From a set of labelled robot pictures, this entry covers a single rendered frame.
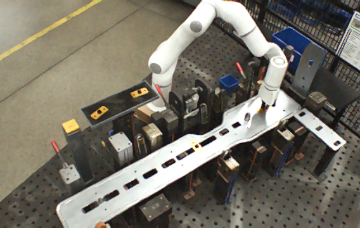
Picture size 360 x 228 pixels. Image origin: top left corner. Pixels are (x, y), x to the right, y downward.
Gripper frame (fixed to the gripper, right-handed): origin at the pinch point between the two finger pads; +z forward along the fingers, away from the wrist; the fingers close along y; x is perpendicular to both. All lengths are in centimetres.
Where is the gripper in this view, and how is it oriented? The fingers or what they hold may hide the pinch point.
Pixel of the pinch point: (265, 105)
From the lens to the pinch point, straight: 196.0
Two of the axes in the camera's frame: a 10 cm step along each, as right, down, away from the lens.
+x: 8.2, -4.1, 4.1
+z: -0.4, 6.6, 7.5
